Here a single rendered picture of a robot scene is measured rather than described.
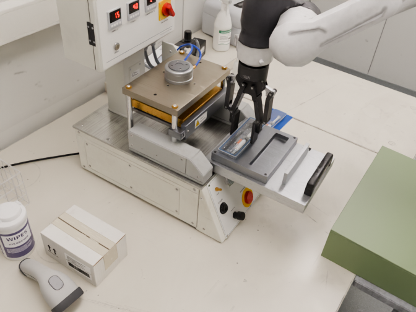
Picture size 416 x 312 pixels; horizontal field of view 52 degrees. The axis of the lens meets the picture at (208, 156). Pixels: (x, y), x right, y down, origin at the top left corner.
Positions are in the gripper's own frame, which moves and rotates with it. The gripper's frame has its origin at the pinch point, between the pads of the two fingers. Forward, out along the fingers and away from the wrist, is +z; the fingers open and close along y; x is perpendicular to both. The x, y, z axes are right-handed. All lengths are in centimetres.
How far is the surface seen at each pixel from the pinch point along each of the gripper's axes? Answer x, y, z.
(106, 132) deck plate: -14.5, -37.9, 9.9
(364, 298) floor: 48, 50, 104
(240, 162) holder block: -9.3, 4.3, 3.7
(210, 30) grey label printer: 85, -63, 20
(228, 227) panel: -13.0, 5.0, 25.5
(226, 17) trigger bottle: 76, -50, 8
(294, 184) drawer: -5.9, 18.5, 6.3
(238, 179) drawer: -11.3, 5.1, 7.7
